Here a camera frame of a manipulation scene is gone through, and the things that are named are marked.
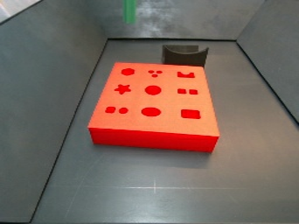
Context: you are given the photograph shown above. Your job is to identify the green star-shaped peg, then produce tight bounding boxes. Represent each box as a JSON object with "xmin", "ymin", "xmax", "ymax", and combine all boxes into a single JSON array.
[{"xmin": 123, "ymin": 0, "xmax": 137, "ymax": 24}]

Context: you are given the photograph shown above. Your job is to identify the red shape-sorting board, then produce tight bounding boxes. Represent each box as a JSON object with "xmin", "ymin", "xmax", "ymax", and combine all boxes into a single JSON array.
[{"xmin": 89, "ymin": 62, "xmax": 221, "ymax": 152}]

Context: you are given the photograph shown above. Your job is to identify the black curved holder bracket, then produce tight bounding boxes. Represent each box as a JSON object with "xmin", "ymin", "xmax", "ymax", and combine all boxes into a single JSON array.
[{"xmin": 163, "ymin": 45, "xmax": 210, "ymax": 67}]

